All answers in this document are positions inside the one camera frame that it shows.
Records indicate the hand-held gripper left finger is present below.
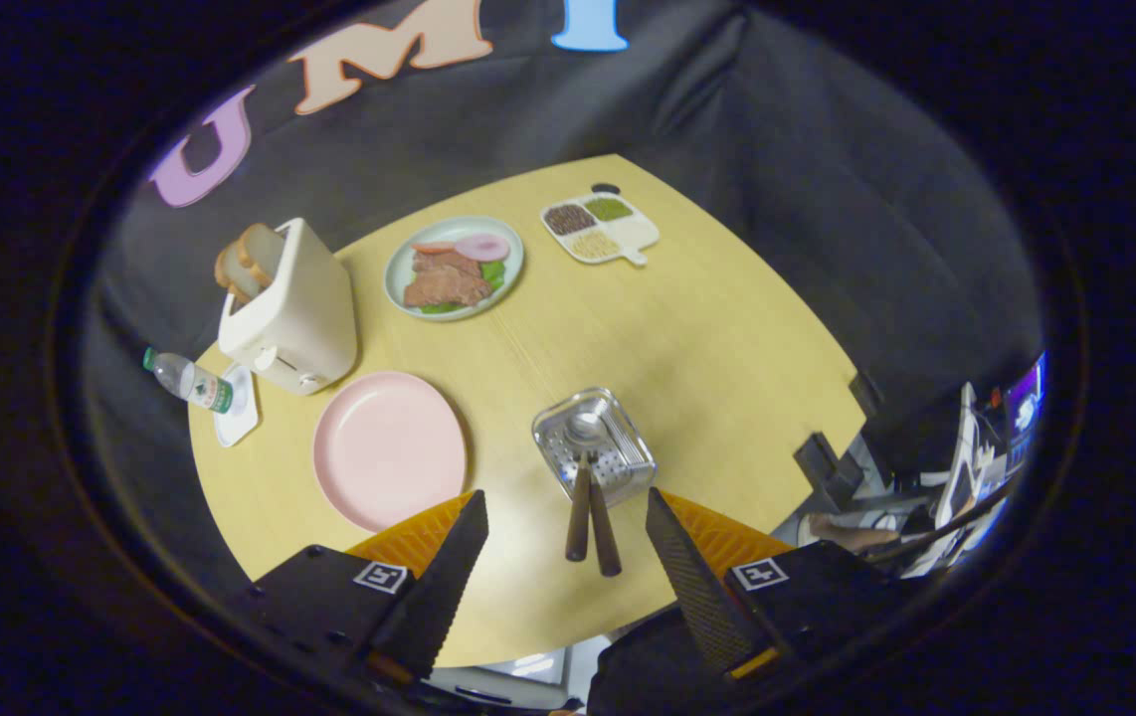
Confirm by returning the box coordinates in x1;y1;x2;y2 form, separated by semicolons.
225;488;491;697

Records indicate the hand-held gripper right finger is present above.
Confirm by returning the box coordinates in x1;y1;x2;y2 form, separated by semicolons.
644;485;927;687

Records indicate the wooden handled metal fork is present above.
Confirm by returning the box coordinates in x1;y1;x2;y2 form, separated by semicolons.
583;452;625;580

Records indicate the wooden handled metal spoon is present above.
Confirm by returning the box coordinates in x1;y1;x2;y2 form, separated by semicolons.
564;410;612;565

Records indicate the pink round plate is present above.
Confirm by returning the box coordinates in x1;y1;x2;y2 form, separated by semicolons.
311;370;470;535

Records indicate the white square coaster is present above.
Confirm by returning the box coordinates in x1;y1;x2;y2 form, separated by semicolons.
213;362;262;449

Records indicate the brown cooked meat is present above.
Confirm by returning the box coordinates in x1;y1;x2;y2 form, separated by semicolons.
402;250;495;310

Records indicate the pale green oval plate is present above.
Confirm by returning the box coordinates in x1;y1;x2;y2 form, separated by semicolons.
383;214;527;323

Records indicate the cream white toaster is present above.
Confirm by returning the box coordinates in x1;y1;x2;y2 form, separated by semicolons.
217;216;361;398

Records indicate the clear plastic water bottle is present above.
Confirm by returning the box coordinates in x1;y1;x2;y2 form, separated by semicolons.
140;346;236;416

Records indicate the pink ham slice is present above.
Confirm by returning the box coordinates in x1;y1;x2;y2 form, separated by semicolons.
454;233;513;265

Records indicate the white divided seasoning dish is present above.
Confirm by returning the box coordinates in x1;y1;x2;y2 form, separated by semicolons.
539;190;662;269

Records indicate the lit computer monitor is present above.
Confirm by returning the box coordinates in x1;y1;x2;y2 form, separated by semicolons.
1003;352;1049;445

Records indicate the black backdrop cloth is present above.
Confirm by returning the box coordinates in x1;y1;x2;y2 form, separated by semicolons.
81;0;1048;483

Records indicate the black table bracket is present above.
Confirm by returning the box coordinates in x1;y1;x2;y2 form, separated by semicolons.
792;430;868;514
848;369;888;420

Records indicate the metal wire cutlery basket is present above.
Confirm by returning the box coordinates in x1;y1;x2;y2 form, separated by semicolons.
530;386;659;506

